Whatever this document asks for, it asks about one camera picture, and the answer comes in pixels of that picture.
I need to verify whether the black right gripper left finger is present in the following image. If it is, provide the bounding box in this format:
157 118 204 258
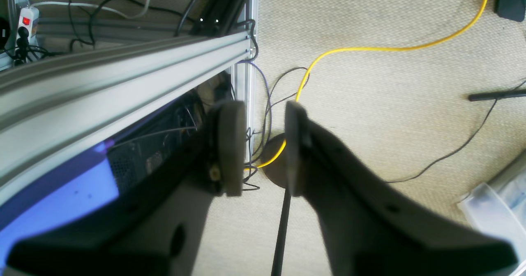
7 100 246 276

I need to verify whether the aluminium frame rail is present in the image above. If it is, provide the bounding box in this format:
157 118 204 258
0 32 250 204

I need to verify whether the yellow cable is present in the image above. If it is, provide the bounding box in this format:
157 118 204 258
245 0 490 170

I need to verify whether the white power strip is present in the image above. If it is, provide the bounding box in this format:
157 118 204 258
16 6 40 49

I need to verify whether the clear plastic box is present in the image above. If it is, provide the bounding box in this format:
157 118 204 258
458 151 526 253

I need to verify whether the thin black floor cable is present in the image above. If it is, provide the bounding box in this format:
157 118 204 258
386 79 526 183

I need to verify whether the aluminium frame post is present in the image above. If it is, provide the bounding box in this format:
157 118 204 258
231 0 259 162

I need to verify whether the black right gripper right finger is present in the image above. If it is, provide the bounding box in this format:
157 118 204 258
284 101 518 276

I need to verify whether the black tripod leg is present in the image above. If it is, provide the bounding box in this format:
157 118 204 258
467 89 526 102

